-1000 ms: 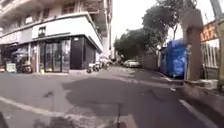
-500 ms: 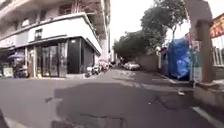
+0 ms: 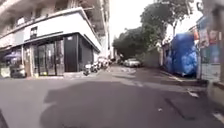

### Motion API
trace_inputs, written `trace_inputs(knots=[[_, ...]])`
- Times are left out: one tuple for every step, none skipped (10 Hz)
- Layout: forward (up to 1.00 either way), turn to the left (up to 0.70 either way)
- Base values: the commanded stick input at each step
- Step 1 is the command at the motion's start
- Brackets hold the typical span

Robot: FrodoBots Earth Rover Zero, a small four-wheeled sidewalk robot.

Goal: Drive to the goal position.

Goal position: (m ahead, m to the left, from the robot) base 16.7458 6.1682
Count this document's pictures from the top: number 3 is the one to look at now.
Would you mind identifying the white car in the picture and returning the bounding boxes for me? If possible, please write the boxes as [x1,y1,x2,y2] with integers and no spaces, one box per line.
[123,57,142,69]

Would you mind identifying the parked scooters by building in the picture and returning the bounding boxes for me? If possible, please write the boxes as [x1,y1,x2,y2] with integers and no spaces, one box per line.
[82,58,111,77]

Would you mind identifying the large green trees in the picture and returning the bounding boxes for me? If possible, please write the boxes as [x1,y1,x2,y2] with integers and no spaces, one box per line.
[112,0,196,62]

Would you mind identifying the grey asphalt road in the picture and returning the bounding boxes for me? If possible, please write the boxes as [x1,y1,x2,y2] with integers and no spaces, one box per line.
[0,64,224,128]

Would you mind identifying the building with dark shopfront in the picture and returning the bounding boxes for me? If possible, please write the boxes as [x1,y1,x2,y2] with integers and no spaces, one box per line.
[0,0,111,80]

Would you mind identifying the blue tarpaulin cover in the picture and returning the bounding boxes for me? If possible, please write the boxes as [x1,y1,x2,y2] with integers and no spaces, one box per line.
[165,31,200,78]

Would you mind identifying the vehicle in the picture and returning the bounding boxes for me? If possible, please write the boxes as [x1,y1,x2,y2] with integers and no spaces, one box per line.
[8,62,27,80]

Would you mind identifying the blue umbrella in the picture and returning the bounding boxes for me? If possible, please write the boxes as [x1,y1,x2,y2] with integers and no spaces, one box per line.
[2,51,23,62]

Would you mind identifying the grey wall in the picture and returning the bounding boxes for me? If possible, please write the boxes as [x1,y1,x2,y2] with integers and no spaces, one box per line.
[141,46,165,70]

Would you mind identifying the wall with posters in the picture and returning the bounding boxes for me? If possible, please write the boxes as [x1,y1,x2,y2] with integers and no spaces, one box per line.
[195,0,224,83]

